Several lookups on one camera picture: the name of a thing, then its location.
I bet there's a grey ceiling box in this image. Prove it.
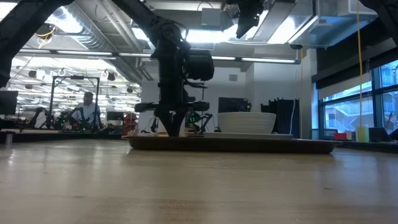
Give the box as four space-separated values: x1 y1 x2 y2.
200 7 223 27

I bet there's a black folded partition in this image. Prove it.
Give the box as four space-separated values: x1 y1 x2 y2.
260 97 300 139

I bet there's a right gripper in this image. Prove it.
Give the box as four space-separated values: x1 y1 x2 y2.
223 0 266 40

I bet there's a white ceramic mug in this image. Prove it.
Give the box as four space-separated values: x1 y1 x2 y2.
150 115 191 138

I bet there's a dark laptop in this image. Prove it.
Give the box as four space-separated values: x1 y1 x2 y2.
368 126 390 143

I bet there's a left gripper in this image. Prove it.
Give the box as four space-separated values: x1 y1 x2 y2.
134 55 211 138

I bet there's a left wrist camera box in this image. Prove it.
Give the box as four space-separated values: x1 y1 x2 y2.
185 49 215 82

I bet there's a person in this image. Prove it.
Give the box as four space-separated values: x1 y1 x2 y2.
70 91 102 130

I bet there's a white ceramic plate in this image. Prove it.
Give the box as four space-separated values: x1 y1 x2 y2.
203 132 294 141

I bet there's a dark side desk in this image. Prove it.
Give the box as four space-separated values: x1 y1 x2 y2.
340 139 398 154

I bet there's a black monitor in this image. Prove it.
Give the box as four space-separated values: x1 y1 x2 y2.
217 96 252 113
0 90 19 115

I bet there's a dark brown serving tray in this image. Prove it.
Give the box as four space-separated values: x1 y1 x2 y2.
122 135 343 155

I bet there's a dark side table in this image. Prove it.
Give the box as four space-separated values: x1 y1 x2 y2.
0 128 125 144

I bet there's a white hanging cable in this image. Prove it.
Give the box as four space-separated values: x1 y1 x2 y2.
287 98 297 139

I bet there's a red tool cart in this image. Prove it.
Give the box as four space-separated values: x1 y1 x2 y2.
123 112 138 134

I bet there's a black metal frame stand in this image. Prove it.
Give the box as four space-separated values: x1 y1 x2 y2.
46 75 101 130

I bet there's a white ribbed bowl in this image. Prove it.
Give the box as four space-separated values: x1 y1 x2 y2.
216 111 277 134

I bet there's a yellow cable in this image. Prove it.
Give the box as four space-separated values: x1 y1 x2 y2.
356 0 364 127

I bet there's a yellow-green cup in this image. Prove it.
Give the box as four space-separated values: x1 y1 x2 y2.
356 124 370 143

